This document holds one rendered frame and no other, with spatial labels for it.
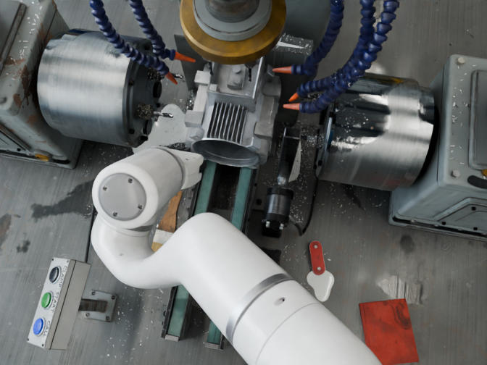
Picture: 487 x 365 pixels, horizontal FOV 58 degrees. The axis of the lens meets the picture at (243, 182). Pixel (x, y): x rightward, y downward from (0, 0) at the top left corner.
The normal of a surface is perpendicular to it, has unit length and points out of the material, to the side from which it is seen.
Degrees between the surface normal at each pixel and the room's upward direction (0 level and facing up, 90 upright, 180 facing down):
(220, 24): 0
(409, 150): 40
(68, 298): 53
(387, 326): 2
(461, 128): 0
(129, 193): 29
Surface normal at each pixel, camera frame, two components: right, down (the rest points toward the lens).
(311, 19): -0.18, 0.94
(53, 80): -0.09, 0.12
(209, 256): -0.34, -0.55
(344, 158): -0.15, 0.59
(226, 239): 0.07, -0.82
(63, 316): 0.77, -0.04
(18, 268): -0.01, -0.29
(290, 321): -0.17, -0.69
